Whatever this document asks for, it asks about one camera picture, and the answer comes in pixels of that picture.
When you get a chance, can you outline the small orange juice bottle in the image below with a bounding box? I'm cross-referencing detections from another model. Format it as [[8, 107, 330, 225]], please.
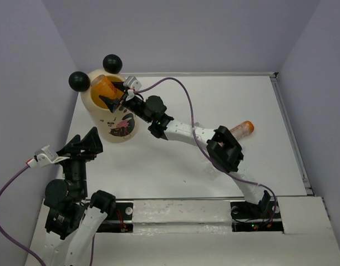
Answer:
[[90, 74, 117, 103]]

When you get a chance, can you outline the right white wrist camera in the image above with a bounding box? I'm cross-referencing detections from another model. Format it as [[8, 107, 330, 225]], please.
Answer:
[[123, 76, 142, 99]]

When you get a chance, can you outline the clear bottle blue label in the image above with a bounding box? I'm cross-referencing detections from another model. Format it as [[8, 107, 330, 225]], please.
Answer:
[[204, 166, 220, 181]]

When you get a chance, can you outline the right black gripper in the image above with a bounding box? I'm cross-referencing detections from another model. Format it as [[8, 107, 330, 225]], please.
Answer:
[[99, 80, 152, 124]]

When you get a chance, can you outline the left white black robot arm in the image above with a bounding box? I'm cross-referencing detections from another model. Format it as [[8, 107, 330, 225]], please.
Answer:
[[43, 127, 116, 265]]

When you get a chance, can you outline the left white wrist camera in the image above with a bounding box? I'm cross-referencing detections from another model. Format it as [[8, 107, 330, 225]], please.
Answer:
[[26, 145, 69, 168]]

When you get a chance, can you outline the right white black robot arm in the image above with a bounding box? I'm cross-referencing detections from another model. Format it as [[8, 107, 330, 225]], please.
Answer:
[[99, 82, 277, 219]]

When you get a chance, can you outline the long orange capped bottle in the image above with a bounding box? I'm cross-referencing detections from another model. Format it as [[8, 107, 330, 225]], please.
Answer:
[[230, 121, 255, 140]]

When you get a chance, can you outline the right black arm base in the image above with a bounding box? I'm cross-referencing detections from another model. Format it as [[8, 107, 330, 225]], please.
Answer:
[[230, 201, 284, 232]]

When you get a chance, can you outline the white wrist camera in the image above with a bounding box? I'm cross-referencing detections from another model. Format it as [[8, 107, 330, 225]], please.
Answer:
[[123, 76, 142, 99], [26, 145, 69, 168]]

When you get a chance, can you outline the cream panda-ear waste bin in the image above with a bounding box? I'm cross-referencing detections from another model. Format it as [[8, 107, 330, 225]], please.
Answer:
[[68, 54, 138, 144]]

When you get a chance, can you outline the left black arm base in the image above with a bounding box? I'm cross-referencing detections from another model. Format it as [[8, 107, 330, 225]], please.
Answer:
[[97, 201, 134, 233]]

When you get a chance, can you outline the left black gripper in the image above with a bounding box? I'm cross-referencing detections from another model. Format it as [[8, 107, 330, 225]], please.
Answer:
[[54, 125, 104, 197]]

